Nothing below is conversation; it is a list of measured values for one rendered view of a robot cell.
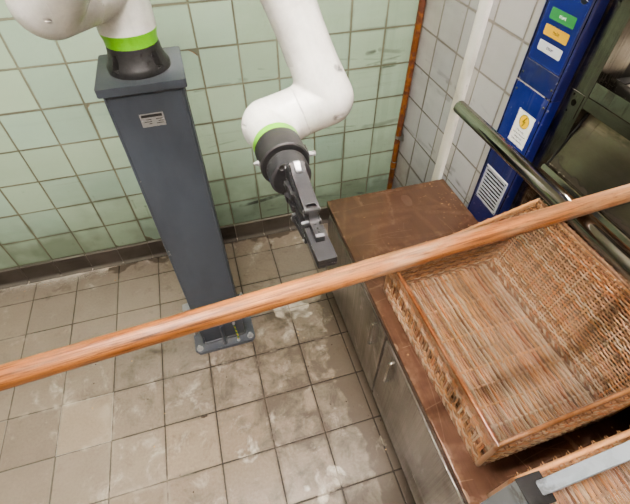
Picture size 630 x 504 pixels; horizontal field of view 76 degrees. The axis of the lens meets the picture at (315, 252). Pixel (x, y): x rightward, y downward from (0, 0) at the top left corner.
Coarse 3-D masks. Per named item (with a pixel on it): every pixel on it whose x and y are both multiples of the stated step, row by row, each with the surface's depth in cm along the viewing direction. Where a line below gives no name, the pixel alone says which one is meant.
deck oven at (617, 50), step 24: (624, 0) 88; (600, 24) 95; (624, 24) 89; (600, 48) 96; (624, 48) 94; (576, 72) 103; (600, 72) 97; (624, 72) 99; (576, 96) 105; (552, 120) 114; (576, 120) 106; (600, 120) 100; (552, 144) 116; (528, 192) 129
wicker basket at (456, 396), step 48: (528, 240) 123; (576, 240) 109; (384, 288) 129; (432, 288) 130; (480, 288) 130; (576, 288) 110; (624, 288) 98; (432, 336) 103; (480, 336) 118; (528, 336) 118; (576, 336) 110; (480, 384) 108; (528, 384) 108; (576, 384) 108; (624, 384) 100; (480, 432) 90; (528, 432) 85
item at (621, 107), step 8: (608, 80) 99; (616, 80) 99; (600, 88) 98; (608, 88) 96; (616, 88) 96; (624, 88) 96; (592, 96) 100; (600, 96) 98; (608, 96) 96; (616, 96) 94; (624, 96) 94; (600, 104) 99; (608, 104) 97; (616, 104) 95; (624, 104) 93; (616, 112) 95; (624, 112) 93; (624, 120) 94
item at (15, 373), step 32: (608, 192) 66; (512, 224) 62; (544, 224) 63; (384, 256) 57; (416, 256) 58; (288, 288) 54; (320, 288) 55; (160, 320) 51; (192, 320) 51; (224, 320) 52; (64, 352) 48; (96, 352) 48; (128, 352) 50; (0, 384) 46
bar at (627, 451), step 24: (480, 120) 88; (504, 144) 82; (528, 168) 76; (552, 192) 72; (600, 240) 64; (624, 264) 61; (600, 456) 57; (624, 456) 55; (528, 480) 61; (552, 480) 59; (576, 480) 57
